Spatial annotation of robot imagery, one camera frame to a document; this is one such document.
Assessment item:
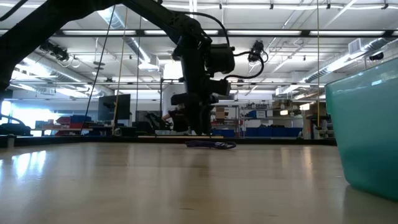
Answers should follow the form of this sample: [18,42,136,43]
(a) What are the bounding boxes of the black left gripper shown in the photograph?
[170,74,219,136]

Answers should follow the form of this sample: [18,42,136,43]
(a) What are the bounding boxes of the person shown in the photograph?
[161,105,189,133]

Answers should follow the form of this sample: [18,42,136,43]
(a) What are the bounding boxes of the metal storage shelf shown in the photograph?
[211,101,305,139]

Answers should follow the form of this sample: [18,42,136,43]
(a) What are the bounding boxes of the black computer monitor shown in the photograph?
[98,93,132,122]

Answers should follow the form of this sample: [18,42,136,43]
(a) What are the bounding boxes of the red and blue crates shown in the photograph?
[55,114,93,131]

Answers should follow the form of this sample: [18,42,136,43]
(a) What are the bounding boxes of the teal plastic bin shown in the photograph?
[325,57,398,202]

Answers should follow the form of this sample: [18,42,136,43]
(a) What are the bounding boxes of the dark parked car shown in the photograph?
[0,113,33,137]

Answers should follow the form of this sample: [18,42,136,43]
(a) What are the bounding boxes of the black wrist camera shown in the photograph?
[211,77,232,96]

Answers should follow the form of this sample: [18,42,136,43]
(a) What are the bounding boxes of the black camera cable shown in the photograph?
[192,11,266,81]

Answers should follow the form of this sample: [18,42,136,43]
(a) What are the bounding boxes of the black overhead camera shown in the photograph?
[248,39,269,63]

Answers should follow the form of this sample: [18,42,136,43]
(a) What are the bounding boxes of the black table frame rail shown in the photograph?
[0,134,338,149]

